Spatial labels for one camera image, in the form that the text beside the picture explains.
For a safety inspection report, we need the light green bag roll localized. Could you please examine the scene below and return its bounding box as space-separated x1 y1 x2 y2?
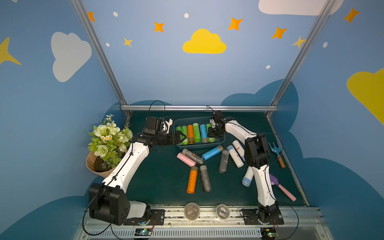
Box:
181 126 189 145

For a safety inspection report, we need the orange bag roll gold end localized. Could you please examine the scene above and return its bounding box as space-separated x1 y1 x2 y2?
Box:
187 125 195 145

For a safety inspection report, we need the green bag roll red label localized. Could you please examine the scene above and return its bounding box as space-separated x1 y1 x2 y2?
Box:
193 123 201 143

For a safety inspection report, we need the blue bag roll gold end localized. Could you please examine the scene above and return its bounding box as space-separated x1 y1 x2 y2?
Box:
200 124 209 144

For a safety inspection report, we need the white roll red label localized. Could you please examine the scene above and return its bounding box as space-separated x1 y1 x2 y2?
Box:
233 140 246 162

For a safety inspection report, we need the translucent grey roll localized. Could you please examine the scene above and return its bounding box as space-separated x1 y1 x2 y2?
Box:
218 150 229 174

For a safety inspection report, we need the white roll blue end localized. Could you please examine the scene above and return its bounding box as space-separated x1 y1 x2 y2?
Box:
227 145 244 168

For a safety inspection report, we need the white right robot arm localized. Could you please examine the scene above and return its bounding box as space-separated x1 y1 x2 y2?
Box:
209 111 284 225

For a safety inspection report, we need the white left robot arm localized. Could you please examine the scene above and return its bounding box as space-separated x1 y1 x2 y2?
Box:
87 117 188 226

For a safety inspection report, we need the pink bag roll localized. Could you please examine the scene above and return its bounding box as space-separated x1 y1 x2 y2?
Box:
177 153 197 167

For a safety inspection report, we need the dark grey bag roll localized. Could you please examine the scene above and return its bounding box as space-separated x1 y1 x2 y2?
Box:
182 149 205 165

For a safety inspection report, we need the small white roll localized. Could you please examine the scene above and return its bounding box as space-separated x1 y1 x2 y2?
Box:
242 167 254 187

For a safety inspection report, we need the artificial flower bouquet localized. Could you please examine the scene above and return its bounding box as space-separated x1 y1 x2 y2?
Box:
88 114 134 170

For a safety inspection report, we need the blue garden fork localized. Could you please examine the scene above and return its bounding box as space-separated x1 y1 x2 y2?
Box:
268 143 286 169

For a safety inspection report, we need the beige flower pot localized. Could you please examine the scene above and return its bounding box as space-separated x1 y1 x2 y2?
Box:
86 152 115 178

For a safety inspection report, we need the left clear round dish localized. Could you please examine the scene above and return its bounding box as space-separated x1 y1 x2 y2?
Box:
184 202 201 221

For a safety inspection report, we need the clear round dish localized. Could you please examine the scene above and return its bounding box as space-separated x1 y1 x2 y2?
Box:
184 202 201 221
216 204 230 220

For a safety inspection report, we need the purple object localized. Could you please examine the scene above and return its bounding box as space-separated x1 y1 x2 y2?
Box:
270 174 297 202

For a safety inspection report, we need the right clear round dish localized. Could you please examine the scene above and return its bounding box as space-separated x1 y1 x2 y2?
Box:
216 204 230 220

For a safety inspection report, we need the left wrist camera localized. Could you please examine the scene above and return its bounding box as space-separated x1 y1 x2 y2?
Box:
161 117 173 134

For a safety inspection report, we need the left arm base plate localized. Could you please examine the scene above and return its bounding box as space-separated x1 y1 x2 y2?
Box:
124 209 165 226

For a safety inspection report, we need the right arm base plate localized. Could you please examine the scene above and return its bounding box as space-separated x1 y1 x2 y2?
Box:
240 209 284 225

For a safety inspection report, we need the metal rail frame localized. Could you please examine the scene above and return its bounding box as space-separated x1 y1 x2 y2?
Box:
74 205 333 240

